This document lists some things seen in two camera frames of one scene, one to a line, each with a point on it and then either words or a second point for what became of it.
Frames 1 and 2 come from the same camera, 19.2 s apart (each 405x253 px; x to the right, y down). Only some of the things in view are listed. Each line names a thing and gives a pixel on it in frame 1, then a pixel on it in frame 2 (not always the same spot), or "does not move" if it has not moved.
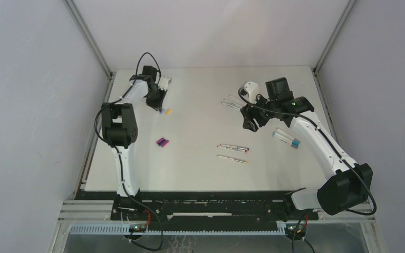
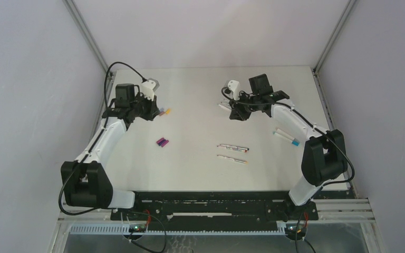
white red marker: (233, 148) does not move
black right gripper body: (261, 118) -> (245, 111)
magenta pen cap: (160, 140) does not move
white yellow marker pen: (233, 159) does not move
